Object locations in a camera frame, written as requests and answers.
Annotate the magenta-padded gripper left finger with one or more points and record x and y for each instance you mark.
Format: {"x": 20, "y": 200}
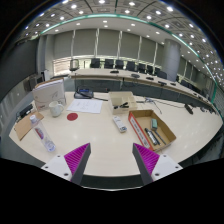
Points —
{"x": 75, "y": 160}

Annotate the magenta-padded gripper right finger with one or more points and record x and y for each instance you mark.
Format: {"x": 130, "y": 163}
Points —
{"x": 148, "y": 160}

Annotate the clear plastic water bottle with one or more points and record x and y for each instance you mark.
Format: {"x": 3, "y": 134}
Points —
{"x": 42, "y": 135}

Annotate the black marker pen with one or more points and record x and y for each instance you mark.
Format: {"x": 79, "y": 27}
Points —
{"x": 151, "y": 136}

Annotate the thin dark pen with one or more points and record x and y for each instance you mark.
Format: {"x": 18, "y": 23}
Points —
{"x": 160, "y": 137}

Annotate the brown cardboard box red side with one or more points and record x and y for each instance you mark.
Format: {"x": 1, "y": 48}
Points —
{"x": 165, "y": 131}

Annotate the green eraser block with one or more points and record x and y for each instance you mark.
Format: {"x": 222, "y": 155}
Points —
{"x": 154, "y": 124}

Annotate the flat round red coaster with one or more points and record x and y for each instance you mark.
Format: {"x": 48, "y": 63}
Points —
{"x": 72, "y": 116}

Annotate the white remote control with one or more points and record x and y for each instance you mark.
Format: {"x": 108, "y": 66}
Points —
{"x": 119, "y": 124}

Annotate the white printed paper sheet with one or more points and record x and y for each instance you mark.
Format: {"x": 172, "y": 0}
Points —
{"x": 85, "y": 106}

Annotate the white ceramic mug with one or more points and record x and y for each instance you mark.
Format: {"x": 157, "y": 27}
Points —
{"x": 55, "y": 108}

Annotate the black clip tool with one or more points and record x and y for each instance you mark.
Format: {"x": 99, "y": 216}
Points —
{"x": 121, "y": 106}

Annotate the flat brown cardboard sheet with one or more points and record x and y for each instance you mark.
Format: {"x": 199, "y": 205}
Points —
{"x": 25, "y": 126}

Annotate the black tabletop microphone base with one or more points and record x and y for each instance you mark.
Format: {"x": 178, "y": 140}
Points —
{"x": 189, "y": 109}

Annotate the open beige cardboard box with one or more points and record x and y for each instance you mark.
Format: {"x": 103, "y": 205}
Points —
{"x": 121, "y": 98}

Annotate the black desk telephone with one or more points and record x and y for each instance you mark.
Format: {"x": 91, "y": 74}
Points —
{"x": 83, "y": 92}

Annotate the black power adapter device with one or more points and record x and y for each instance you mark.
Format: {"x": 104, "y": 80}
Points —
{"x": 26, "y": 111}

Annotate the white paper ream box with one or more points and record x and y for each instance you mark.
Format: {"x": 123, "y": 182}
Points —
{"x": 48, "y": 95}

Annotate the black conference microphone units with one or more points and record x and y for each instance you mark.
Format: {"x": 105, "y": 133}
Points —
{"x": 135, "y": 76}

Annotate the grey boxy monitor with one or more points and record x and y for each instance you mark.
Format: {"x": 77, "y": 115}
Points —
{"x": 36, "y": 81}

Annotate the round ceiling lights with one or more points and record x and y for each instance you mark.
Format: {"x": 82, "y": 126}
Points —
{"x": 105, "y": 21}

